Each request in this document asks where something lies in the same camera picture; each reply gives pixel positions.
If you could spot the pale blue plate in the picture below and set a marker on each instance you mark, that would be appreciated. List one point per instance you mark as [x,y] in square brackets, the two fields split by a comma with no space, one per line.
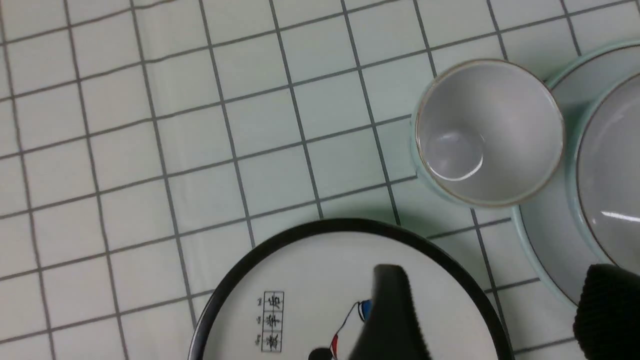
[545,224]

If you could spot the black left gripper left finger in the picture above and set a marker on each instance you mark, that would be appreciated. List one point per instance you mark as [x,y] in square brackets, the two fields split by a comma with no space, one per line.
[390,320]

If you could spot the white plate with children picture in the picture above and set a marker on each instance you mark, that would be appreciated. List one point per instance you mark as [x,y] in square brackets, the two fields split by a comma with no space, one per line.
[307,293]

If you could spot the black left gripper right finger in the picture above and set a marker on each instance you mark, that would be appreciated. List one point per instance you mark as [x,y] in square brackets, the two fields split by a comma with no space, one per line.
[607,321]

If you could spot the pale blue shallow bowl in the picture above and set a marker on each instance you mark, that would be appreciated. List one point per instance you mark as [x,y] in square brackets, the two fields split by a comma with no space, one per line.
[603,175]

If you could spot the white grid tablecloth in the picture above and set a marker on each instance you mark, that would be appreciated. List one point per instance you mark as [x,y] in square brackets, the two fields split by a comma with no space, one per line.
[147,145]

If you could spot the pale blue cup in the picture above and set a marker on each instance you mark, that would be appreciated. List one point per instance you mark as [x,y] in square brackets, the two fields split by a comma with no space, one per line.
[486,133]

